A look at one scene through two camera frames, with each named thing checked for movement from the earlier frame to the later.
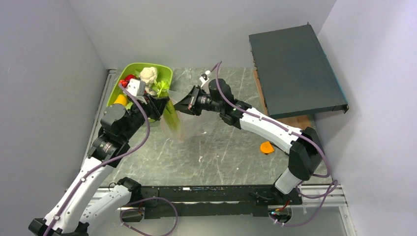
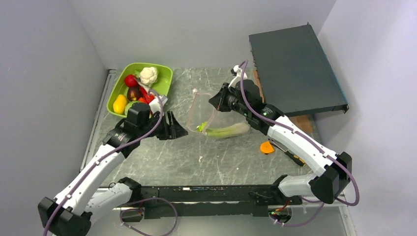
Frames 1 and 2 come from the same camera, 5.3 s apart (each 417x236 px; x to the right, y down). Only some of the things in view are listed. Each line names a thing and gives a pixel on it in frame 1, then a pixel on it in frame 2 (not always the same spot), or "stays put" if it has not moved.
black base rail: (206, 202) stays put
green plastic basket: (164, 73) stays put
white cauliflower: (148, 74) stays put
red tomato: (130, 76) stays put
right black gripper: (190, 102) to (218, 101)
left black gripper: (155, 105) to (175, 130)
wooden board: (299, 122) stays put
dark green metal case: (295, 77) stays put
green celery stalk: (169, 110) to (228, 131)
